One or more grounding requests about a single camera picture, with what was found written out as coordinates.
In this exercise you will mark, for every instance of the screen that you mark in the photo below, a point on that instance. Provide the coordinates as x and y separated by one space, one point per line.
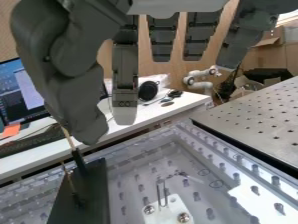
21 93

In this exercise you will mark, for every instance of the clear box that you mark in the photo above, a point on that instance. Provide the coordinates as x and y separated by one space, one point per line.
200 150

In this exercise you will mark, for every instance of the black plate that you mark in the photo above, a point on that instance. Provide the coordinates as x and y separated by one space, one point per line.
91 200

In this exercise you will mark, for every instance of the black mouse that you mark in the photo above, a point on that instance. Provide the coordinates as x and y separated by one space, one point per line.
174 93

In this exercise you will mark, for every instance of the thin stick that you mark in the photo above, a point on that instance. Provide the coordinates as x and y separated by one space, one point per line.
80 163

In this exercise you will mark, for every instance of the small white jointed device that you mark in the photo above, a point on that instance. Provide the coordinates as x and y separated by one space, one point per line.
197 80

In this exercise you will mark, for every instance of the black keyboard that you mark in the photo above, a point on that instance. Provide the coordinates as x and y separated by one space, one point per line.
27 141

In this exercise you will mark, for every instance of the cardboard box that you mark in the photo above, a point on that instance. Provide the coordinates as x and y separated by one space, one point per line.
274 50

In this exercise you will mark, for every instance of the metal paper clip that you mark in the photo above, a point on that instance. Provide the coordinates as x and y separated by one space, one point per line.
159 195

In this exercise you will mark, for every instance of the white plate with screws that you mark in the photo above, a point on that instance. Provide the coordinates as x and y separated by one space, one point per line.
174 213

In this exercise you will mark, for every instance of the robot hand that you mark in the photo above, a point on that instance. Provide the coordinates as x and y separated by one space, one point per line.
67 60

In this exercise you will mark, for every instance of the white desk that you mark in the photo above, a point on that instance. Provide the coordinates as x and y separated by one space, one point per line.
141 116

